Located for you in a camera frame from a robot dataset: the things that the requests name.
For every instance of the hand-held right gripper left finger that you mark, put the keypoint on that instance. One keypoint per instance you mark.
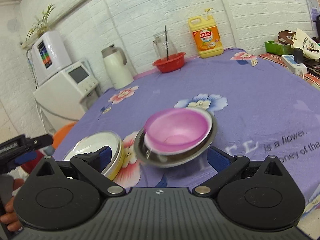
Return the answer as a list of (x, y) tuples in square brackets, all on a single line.
[(106, 155)]

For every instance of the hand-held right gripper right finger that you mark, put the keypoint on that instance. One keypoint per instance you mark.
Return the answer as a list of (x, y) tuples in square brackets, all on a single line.
[(218, 158)]

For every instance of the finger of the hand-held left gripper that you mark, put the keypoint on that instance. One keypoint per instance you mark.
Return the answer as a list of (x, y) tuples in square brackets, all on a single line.
[(25, 158), (40, 141)]

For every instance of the white plate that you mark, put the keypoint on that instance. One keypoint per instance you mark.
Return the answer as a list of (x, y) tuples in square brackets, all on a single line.
[(90, 142)]

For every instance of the white bowl with red print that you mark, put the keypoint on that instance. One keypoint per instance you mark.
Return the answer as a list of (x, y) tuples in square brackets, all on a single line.
[(149, 142)]

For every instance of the stainless steel bowl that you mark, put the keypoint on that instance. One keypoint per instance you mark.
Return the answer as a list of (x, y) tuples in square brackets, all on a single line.
[(155, 158)]

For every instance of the pink plastic bowl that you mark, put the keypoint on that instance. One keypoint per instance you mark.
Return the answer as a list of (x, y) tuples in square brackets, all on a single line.
[(180, 127)]

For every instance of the person's left hand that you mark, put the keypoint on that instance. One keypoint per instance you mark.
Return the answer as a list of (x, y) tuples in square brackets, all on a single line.
[(10, 215)]

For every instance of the red plastic object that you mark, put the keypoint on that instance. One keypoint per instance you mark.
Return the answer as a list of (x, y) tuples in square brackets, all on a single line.
[(30, 168)]

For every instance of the orange stool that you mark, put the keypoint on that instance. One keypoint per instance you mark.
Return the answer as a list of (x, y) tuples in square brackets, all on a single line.
[(63, 132)]

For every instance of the white appliance with screen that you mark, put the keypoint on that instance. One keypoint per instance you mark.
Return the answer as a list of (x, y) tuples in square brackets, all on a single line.
[(62, 92)]

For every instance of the purple floral tablecloth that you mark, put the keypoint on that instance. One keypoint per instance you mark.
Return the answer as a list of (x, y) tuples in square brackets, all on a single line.
[(250, 92)]

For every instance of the white thermos jug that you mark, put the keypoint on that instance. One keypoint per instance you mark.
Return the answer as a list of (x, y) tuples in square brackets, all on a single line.
[(116, 72)]

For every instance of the white water purifier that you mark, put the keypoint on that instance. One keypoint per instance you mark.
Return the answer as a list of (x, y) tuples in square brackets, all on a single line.
[(52, 55)]

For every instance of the red plastic basket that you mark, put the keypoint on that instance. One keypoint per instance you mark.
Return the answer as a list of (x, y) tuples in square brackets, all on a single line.
[(170, 66)]

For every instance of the green potted plant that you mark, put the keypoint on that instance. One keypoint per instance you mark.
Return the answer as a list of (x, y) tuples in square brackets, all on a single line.
[(40, 25)]

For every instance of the yellow detergent bottle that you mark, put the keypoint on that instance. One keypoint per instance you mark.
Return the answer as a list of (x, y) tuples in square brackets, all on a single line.
[(206, 42)]

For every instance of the white power strip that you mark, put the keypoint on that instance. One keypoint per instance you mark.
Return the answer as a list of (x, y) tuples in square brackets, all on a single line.
[(292, 63)]

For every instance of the clear glass pitcher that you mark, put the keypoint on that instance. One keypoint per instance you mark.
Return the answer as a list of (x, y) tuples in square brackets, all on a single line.
[(158, 45)]

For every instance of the red plaid cloth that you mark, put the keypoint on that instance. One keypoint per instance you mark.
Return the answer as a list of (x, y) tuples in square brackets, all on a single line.
[(312, 78)]

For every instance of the green box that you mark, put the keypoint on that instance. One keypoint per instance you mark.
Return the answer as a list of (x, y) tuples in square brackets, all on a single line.
[(272, 47)]

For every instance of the black straw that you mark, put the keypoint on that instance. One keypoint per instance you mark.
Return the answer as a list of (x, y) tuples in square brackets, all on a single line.
[(166, 42)]

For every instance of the black power adapter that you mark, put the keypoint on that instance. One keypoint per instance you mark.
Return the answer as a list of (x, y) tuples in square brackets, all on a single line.
[(298, 55)]

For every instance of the canvas tote bag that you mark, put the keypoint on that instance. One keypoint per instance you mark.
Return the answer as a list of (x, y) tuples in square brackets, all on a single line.
[(306, 43)]

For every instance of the wall picture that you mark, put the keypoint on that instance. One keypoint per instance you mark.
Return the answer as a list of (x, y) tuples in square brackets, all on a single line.
[(313, 10)]

